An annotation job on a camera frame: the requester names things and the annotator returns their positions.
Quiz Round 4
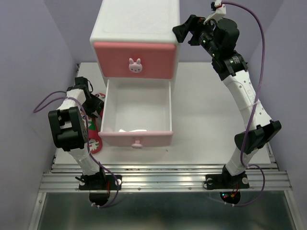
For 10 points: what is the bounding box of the red patterned slipper near arm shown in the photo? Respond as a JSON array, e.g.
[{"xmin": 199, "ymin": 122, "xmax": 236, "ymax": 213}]
[{"xmin": 81, "ymin": 112, "xmax": 103, "ymax": 154}]

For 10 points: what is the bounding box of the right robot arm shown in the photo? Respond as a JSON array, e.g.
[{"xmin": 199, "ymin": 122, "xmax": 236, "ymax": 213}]
[{"xmin": 172, "ymin": 14, "xmax": 281, "ymax": 187}]

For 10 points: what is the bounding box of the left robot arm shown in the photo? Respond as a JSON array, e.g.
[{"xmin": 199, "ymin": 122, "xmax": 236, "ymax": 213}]
[{"xmin": 48, "ymin": 77, "xmax": 107, "ymax": 189}]

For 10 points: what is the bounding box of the aluminium rail frame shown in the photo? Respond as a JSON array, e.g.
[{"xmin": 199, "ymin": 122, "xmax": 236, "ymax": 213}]
[{"xmin": 28, "ymin": 62, "xmax": 303, "ymax": 230}]

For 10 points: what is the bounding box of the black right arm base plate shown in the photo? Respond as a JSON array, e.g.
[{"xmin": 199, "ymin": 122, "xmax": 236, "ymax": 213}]
[{"xmin": 202, "ymin": 174, "xmax": 250, "ymax": 191}]

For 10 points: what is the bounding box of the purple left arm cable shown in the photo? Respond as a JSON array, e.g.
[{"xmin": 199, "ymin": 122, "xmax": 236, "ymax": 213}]
[{"xmin": 33, "ymin": 92, "xmax": 120, "ymax": 208}]

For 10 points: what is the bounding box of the white shoe cabinet body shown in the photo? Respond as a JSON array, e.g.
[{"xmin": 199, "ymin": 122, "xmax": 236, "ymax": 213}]
[{"xmin": 90, "ymin": 0, "xmax": 180, "ymax": 80}]

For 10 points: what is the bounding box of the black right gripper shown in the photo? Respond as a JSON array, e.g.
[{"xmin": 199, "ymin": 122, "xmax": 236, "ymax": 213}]
[{"xmin": 173, "ymin": 16, "xmax": 220, "ymax": 58}]

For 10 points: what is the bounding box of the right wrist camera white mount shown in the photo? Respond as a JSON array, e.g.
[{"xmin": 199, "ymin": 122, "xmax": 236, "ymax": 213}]
[{"xmin": 204, "ymin": 0, "xmax": 226, "ymax": 23}]

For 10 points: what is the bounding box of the red patterned slipper near cabinet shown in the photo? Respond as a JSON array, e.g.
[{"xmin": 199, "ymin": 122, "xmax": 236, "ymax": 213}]
[{"xmin": 95, "ymin": 92, "xmax": 106, "ymax": 118}]

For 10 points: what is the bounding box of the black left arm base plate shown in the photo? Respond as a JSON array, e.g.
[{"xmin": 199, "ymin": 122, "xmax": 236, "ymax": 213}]
[{"xmin": 75, "ymin": 175, "xmax": 118, "ymax": 191}]

